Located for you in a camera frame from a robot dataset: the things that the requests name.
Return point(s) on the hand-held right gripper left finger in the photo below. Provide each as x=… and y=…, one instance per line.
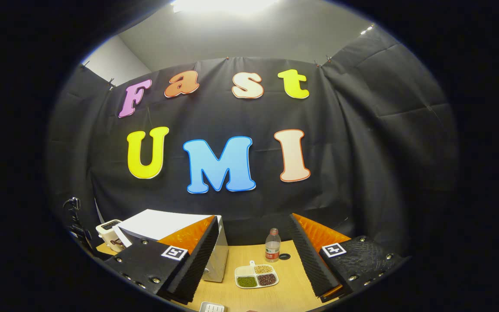
x=197, y=264

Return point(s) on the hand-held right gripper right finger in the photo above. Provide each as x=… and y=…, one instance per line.
x=312, y=264

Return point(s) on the white microwave oven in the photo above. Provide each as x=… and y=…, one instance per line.
x=158, y=223

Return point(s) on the white toaster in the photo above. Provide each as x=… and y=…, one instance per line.
x=106, y=232

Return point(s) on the black table grommet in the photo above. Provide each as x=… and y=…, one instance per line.
x=285, y=256

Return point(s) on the clear plastic bottle red label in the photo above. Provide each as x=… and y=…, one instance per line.
x=273, y=247

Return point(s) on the white divided plate with grains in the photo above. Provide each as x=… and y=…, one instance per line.
x=256, y=277

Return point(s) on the small ceiling light panel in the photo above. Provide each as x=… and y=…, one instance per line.
x=367, y=29

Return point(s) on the large ceiling light panel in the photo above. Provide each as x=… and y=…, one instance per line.
x=223, y=5

